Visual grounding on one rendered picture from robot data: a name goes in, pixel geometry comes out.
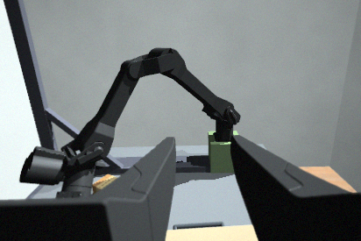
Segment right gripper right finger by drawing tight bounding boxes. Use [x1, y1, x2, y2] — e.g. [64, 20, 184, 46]
[230, 135, 361, 241]

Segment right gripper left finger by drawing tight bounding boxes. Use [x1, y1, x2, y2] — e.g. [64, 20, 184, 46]
[0, 137, 176, 241]

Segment brown cardboard box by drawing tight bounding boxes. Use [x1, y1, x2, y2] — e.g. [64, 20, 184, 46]
[92, 174, 117, 194]

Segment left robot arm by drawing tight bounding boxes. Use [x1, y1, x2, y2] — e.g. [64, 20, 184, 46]
[19, 47, 241, 188]

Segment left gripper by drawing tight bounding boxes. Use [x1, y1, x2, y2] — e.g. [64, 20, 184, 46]
[61, 186, 92, 198]

